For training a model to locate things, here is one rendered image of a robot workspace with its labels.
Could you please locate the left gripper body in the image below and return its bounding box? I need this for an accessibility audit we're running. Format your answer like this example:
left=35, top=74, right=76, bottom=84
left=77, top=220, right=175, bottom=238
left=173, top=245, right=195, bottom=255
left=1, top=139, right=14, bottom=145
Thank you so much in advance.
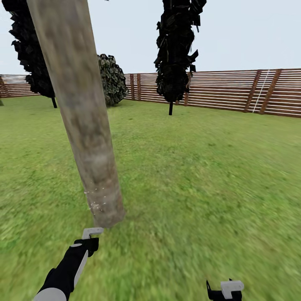
left=74, top=238, right=99, bottom=252

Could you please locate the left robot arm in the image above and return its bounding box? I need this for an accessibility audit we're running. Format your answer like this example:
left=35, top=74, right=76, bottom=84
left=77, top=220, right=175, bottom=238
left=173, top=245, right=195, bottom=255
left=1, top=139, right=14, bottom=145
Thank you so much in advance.
left=32, top=227, right=103, bottom=301

